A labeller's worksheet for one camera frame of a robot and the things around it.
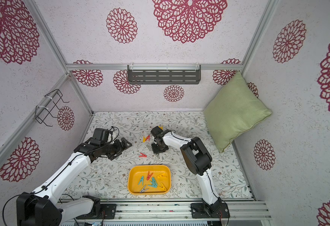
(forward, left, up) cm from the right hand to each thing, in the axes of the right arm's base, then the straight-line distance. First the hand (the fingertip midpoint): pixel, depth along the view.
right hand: (155, 149), depth 97 cm
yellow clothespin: (-25, -6, 0) cm, 26 cm away
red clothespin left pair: (+11, +6, -1) cm, 12 cm away
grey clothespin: (-27, +5, +1) cm, 27 cm away
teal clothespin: (-21, +7, +1) cm, 22 cm away
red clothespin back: (-18, +2, 0) cm, 18 cm away
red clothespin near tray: (-5, +8, 0) cm, 9 cm away
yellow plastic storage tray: (-21, +2, 0) cm, 21 cm away
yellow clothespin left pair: (+9, +9, 0) cm, 12 cm away
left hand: (-9, +14, +16) cm, 23 cm away
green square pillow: (+14, -49, +25) cm, 56 cm away
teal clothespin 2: (-23, -1, +2) cm, 23 cm away
